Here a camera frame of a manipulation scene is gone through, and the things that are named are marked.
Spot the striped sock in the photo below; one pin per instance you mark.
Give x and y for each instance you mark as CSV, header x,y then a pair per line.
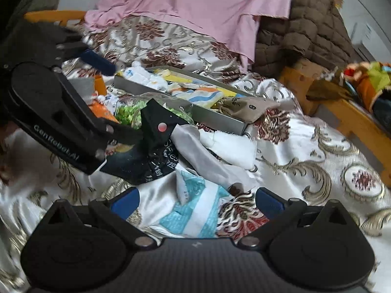
x,y
201,96

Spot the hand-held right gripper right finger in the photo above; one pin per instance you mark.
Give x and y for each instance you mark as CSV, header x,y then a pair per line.
x,y
270,204

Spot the colourful cloth pile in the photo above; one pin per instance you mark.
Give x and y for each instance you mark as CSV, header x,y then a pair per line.
x,y
375,76

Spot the orange printed packet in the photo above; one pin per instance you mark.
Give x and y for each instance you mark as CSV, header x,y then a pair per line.
x,y
100,111

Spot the brown quilted jacket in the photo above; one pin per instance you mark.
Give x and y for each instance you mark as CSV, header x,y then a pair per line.
x,y
305,36

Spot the teal white packet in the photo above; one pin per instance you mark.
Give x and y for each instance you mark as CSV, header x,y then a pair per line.
x,y
189,216

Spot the light grey cloth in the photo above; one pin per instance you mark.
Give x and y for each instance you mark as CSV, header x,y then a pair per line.
x,y
189,140

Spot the floral satin blanket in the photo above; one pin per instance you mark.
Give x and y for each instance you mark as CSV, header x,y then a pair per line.
x,y
305,146

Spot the metal tray with cartoon drawing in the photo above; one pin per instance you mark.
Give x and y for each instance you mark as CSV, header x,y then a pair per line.
x,y
213,119

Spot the green patterned cloth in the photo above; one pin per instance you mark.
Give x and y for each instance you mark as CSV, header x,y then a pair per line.
x,y
128,113

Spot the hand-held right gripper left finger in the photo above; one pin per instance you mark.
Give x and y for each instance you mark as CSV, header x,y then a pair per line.
x,y
123,204

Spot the wooden bed frame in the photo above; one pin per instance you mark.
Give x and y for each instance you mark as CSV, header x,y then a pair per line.
x,y
351,116

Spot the wooden bed rail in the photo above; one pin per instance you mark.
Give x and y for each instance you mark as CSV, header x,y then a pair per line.
x,y
52,15

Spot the beige linen pouch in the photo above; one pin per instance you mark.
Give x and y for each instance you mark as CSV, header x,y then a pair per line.
x,y
244,108

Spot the white air conditioner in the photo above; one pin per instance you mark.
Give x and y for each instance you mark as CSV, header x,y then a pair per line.
x,y
369,45

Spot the pink bed sheet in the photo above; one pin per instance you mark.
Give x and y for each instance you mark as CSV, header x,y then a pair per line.
x,y
198,3

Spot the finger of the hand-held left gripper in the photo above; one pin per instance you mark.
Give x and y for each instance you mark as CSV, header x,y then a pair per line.
x,y
128,134
97,61

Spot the white cloth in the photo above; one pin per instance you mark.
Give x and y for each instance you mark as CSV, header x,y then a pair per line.
x,y
232,146

